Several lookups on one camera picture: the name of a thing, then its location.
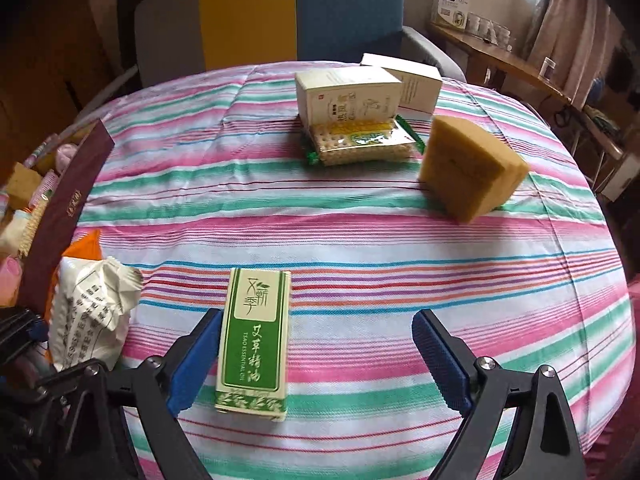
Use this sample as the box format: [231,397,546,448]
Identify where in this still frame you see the pink curtain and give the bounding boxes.
[525,0,626,96]

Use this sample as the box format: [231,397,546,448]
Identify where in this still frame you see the pink sock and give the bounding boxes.
[54,142,81,173]

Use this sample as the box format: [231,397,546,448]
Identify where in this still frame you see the orange hair clip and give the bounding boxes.
[20,200,48,258]

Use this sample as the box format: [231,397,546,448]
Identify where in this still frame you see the beige sock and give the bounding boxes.
[0,207,31,258]

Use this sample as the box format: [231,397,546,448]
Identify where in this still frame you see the orange and white snack packet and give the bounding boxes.
[44,229,143,372]

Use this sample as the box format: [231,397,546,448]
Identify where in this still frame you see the row of white cups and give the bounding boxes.
[467,12,513,51]

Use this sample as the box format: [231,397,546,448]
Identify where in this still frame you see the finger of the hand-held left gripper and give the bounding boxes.
[0,307,50,361]
[32,366,96,403]

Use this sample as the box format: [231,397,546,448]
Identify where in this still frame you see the small yellow sponge block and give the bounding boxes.
[417,115,531,224]

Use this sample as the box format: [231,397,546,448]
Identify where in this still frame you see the maroon box with gold lining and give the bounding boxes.
[0,119,116,311]

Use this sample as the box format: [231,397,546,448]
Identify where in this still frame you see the black panel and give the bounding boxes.
[116,0,148,68]

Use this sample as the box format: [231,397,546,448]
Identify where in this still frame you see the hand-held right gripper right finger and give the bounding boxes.
[411,307,586,480]

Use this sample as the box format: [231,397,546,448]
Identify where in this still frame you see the small green box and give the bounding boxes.
[214,267,292,422]

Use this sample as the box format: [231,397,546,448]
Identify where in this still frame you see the white carton box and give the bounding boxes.
[360,52,443,113]

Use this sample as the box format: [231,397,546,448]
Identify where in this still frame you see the grey yellow blue armchair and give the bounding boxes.
[132,0,466,88]

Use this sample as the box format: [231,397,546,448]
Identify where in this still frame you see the wooden side desk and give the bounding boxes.
[427,22,626,161]

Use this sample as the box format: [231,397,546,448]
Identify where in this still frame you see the cream carton box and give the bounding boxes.
[294,66,405,128]

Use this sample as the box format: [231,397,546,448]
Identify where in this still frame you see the white and blue printed box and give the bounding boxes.
[431,0,473,28]

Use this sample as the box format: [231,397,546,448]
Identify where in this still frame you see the wooden wardrobe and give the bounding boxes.
[0,0,136,126]

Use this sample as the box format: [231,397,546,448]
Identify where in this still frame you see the cracker packet with green ends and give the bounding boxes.
[302,115,426,167]

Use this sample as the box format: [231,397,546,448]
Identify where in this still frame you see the white floor carton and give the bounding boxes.
[600,152,640,202]

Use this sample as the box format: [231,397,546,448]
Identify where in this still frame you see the large yellow sponge block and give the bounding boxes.
[5,161,43,208]

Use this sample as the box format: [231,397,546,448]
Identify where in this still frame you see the pink hair roller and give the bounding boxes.
[0,255,25,308]
[30,172,63,211]

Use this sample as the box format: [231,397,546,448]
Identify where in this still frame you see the striped cloth-covered desktop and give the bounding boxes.
[60,60,638,480]

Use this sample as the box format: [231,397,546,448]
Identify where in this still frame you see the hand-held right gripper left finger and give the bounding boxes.
[52,307,224,480]

